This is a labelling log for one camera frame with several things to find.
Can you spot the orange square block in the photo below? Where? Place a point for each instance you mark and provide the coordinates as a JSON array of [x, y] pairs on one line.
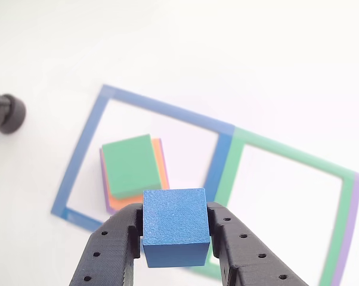
[[120, 204]]

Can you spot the blue tape square frame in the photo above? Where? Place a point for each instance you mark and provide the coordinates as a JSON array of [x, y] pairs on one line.
[[167, 108]]

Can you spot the black camera tripod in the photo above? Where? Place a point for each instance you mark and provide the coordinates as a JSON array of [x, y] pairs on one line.
[[6, 114]]

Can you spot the green tape square frame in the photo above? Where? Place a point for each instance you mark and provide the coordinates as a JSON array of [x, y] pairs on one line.
[[233, 161]]

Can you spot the green cube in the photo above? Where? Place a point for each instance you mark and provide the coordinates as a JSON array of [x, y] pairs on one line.
[[128, 164]]

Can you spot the purple tape square frame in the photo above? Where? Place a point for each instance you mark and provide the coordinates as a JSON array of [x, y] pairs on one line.
[[351, 226]]

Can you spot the purple square block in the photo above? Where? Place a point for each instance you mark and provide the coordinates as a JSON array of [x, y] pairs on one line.
[[103, 178]]

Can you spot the small blue cube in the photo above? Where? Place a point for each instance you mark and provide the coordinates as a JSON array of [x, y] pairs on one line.
[[173, 214]]

